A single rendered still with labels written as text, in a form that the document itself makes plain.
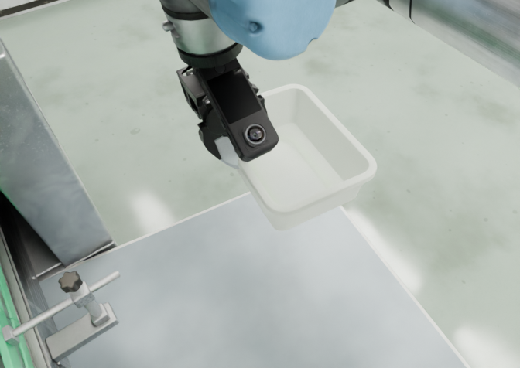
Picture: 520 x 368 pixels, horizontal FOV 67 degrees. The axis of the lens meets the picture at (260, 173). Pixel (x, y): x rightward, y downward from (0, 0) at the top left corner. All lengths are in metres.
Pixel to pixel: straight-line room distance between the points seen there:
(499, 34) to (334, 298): 0.66
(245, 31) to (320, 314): 0.66
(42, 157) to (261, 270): 0.47
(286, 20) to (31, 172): 0.56
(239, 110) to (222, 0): 0.17
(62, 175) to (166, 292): 0.31
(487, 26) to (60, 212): 0.73
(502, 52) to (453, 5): 0.04
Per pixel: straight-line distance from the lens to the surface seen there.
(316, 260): 0.89
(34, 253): 1.02
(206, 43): 0.40
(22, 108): 0.67
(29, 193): 0.78
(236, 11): 0.27
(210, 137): 0.49
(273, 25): 0.27
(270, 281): 0.86
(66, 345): 0.77
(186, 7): 0.39
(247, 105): 0.43
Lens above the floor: 1.54
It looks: 51 degrees down
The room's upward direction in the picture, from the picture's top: straight up
